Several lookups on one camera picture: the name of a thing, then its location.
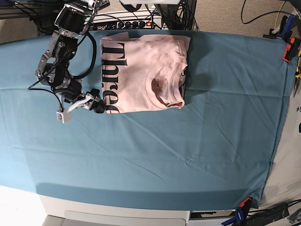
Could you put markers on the pink T-shirt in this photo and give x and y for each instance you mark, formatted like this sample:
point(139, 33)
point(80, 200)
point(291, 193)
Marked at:
point(143, 74)

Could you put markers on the orange blue clamp bottom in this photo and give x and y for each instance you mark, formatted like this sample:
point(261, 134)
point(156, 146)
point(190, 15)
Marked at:
point(240, 214)

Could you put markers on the blue black clamp top right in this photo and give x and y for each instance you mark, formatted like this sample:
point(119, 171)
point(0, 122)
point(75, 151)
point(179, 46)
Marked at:
point(284, 30)

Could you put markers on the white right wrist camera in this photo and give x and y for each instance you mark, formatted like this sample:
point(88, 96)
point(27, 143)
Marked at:
point(64, 116)

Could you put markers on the yellow handled pliers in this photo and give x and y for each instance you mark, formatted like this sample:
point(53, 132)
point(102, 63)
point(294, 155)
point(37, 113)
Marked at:
point(297, 80)

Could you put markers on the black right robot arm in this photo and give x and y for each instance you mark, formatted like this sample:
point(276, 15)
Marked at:
point(74, 19)

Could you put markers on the white power strip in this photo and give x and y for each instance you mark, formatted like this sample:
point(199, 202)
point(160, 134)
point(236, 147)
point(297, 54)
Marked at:
point(127, 25)

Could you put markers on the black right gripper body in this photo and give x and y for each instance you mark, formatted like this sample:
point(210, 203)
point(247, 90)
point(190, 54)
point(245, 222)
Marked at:
point(85, 100)

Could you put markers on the orange black clamp right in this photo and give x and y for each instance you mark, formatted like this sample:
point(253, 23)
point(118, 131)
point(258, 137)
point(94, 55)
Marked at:
point(291, 49)

